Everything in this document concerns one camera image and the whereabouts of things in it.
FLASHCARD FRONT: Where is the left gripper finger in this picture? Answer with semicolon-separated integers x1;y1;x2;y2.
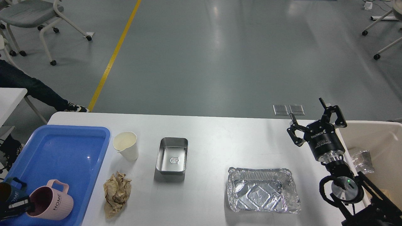
0;197;35;220

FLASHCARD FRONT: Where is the beige plastic bin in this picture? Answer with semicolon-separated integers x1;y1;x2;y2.
337;121;401;226

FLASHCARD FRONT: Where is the dark blue HOME mug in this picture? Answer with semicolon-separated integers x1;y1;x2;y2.
0;177;29;206

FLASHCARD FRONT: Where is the crumpled brown paper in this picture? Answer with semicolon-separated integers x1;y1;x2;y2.
103;171;132;219

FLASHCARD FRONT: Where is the aluminium foil tray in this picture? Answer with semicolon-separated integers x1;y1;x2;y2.
227;167;301;214

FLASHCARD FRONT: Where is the grey office chair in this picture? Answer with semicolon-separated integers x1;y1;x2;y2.
0;0;92;66

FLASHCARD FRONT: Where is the right metal floor plate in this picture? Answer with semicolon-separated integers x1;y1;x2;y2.
289;105;305;116

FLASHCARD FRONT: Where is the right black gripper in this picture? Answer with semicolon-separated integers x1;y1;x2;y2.
286;98;348;162

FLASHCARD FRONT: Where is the brown paper in bin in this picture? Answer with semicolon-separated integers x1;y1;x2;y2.
375;187;402;220

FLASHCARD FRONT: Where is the blue plastic tray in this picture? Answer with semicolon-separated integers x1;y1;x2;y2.
1;125;110;226

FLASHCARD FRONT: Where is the person in dark trousers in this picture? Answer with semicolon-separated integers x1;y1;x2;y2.
0;60;89;112

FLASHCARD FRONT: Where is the steel rectangular tin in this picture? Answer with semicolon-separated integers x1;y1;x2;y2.
155;137;188;175

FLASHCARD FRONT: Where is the white side table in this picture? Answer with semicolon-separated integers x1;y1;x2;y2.
0;88;47;138

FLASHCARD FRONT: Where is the white floor power adapter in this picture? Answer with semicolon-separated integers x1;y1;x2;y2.
363;1;373;11

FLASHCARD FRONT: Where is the left metal floor plate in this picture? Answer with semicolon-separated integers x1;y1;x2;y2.
273;105;289;116

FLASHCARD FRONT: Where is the white paper cup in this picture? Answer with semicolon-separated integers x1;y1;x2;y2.
112;132;139;161

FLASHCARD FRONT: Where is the crumpled clear plastic wrap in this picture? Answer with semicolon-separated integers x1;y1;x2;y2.
348;148;375;174

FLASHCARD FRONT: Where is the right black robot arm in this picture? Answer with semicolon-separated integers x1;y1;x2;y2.
287;98;402;226

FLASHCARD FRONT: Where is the white chair base right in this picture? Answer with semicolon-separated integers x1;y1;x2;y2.
361;0;402;60

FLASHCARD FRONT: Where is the metal floor plate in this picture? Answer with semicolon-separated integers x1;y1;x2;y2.
289;105;305;116
273;105;289;116

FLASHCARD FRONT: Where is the pink HOME mug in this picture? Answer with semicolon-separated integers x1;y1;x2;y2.
26;179;74;220

